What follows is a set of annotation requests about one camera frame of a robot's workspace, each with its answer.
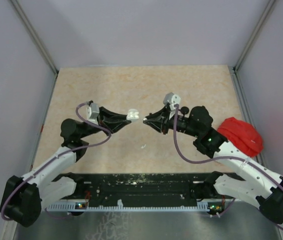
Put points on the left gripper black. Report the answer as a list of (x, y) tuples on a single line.
[(106, 116)]

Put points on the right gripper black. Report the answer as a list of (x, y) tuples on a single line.
[(162, 126)]

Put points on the white earbud charging case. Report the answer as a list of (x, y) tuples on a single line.
[(132, 115)]

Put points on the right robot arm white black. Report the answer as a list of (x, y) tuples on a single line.
[(259, 186)]

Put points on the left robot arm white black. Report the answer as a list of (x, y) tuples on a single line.
[(25, 197)]

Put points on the red cloth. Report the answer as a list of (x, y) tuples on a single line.
[(242, 135)]

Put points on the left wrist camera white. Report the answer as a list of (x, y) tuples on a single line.
[(92, 112)]

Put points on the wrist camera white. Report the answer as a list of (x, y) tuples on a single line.
[(170, 100), (92, 112)]

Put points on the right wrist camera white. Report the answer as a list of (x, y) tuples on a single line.
[(170, 100)]

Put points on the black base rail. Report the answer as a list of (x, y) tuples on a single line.
[(143, 189)]

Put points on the white cable duct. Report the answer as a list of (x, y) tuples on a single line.
[(76, 206)]

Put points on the left aluminium frame post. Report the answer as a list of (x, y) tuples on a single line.
[(34, 35)]

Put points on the aluminium frame post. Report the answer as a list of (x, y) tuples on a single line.
[(269, 8), (34, 35)]

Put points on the right aluminium frame post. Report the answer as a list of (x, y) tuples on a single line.
[(269, 8)]

